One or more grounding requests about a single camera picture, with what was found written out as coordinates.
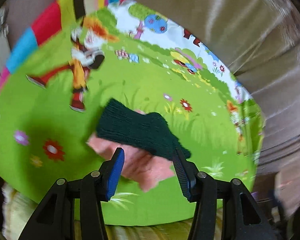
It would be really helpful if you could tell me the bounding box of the striped velvet cushion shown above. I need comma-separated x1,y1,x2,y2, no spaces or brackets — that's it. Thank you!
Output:
1,182,243,240

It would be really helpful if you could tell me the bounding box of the rainbow striped sheet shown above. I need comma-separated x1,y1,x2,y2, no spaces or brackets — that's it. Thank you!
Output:
0,0,127,90

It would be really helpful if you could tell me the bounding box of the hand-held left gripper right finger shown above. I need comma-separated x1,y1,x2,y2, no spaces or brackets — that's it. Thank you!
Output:
172,148,277,240

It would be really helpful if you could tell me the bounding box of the salmon pink fleece cloth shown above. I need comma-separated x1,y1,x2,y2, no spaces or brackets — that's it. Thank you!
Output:
86,109,177,192

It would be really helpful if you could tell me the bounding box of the dark green knit sock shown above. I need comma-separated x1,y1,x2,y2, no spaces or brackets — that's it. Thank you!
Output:
95,98,192,160

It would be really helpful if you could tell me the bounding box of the green cartoon printed blanket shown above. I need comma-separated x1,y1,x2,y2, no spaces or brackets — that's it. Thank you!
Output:
0,1,265,227

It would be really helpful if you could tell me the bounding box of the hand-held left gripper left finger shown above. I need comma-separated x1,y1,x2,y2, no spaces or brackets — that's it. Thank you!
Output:
19,147,125,240

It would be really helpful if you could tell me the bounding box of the beige curtain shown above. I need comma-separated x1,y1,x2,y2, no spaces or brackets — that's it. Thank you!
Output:
5,0,300,205

